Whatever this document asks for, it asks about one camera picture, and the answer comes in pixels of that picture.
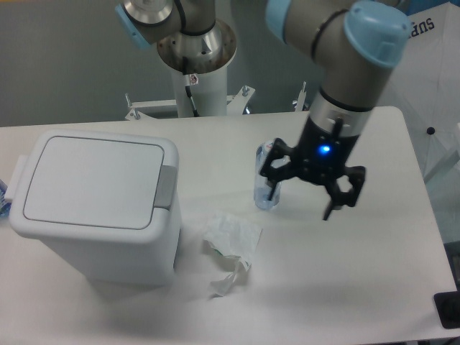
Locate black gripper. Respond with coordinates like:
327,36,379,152
259,116,367,221

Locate white plastic trash can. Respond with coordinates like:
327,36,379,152
5,129,181,286

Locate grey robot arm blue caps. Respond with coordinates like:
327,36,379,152
115,1,411,216

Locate clear plastic water bottle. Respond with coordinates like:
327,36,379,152
253,139,281,211

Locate crumpled white plastic wrapper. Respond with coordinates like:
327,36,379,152
203,211,262,297

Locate white superior umbrella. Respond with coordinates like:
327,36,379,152
379,1,459,175

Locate black device table corner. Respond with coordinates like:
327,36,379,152
433,291,459,329

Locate blue white carton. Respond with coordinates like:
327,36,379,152
0,180,11,218

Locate white metal base frame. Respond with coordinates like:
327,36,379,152
124,80,311,121

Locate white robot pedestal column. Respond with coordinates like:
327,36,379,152
170,67,227,118

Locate black pedestal cable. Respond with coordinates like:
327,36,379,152
183,73,201,118

